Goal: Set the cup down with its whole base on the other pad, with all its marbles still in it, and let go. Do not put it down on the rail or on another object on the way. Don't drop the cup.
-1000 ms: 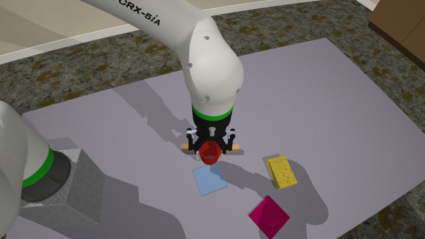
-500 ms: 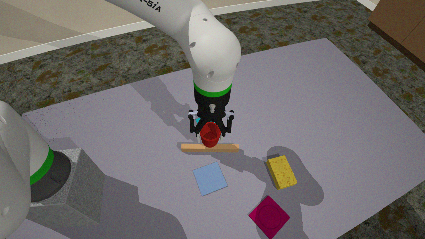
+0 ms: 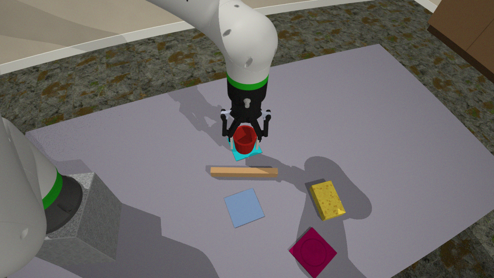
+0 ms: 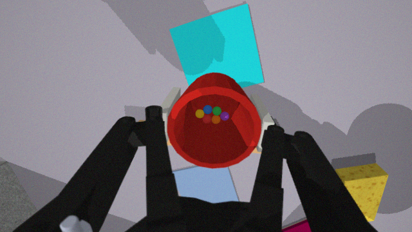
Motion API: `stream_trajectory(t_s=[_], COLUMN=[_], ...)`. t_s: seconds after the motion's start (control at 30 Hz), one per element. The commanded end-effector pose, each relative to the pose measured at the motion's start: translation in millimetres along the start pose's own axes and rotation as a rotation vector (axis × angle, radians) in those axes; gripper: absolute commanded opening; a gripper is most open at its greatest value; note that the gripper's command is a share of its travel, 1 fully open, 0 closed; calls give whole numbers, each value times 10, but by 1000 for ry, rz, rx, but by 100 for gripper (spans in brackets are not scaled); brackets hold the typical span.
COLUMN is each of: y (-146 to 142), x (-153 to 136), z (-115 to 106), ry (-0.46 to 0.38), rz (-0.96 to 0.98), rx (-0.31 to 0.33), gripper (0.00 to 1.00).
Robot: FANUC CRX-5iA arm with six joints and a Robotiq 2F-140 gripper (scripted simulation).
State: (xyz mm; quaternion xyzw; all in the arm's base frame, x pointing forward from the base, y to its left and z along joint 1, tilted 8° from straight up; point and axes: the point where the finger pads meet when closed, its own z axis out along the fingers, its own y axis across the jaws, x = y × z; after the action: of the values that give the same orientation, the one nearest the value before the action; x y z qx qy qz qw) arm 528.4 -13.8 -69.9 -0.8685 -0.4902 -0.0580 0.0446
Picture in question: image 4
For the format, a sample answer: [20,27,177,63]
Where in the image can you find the purple marble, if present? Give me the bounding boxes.
[220,111,229,121]

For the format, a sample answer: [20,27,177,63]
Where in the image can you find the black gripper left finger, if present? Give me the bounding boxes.
[12,87,187,232]

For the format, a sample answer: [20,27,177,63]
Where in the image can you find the red cup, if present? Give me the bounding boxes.
[167,72,261,169]

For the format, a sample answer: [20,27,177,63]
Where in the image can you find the blue marble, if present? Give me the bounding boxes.
[203,105,212,114]

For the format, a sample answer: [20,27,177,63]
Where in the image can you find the green marble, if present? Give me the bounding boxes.
[212,106,221,115]

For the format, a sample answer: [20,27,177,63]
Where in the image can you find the red marble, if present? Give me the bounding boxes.
[202,115,211,124]

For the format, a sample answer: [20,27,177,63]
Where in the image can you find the yellow sponge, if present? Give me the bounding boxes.
[335,163,388,222]

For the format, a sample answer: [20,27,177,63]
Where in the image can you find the magenta square coaster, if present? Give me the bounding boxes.
[282,219,311,232]

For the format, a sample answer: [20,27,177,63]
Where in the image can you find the orange marble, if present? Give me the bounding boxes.
[212,115,221,124]

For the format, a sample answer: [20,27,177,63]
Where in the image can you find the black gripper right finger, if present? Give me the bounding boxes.
[243,94,378,232]

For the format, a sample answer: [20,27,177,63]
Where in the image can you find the yellow marble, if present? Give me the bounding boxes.
[195,109,204,118]

